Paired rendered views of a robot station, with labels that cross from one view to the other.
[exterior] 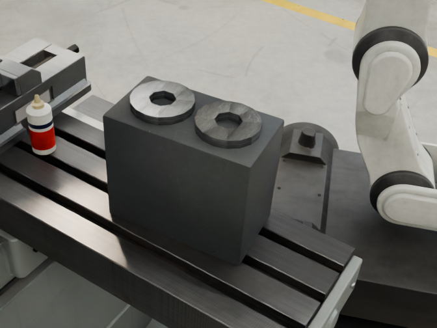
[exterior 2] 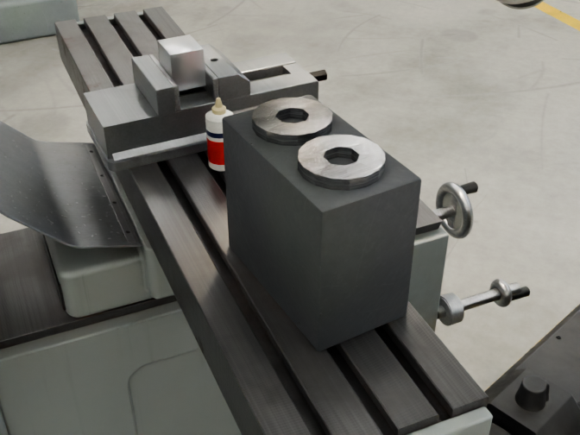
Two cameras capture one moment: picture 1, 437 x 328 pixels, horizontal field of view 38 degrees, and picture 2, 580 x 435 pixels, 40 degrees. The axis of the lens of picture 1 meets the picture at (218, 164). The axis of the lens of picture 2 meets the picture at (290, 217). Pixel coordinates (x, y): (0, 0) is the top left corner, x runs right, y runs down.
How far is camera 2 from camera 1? 41 cm
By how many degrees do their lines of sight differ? 30
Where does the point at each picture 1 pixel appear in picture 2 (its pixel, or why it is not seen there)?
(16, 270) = (150, 286)
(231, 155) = (314, 193)
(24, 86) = (224, 91)
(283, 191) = (561, 343)
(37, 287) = (180, 322)
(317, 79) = not seen: outside the picture
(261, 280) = (332, 378)
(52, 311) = (202, 362)
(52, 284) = not seen: hidden behind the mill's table
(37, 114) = (212, 120)
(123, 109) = (249, 117)
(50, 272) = not seen: hidden behind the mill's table
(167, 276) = (232, 328)
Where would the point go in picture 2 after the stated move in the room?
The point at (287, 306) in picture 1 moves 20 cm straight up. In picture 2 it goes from (337, 419) to (345, 261)
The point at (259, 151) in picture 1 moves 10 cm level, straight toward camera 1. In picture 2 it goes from (351, 199) to (282, 247)
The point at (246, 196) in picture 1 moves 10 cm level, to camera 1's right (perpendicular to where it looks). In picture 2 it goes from (321, 253) to (409, 293)
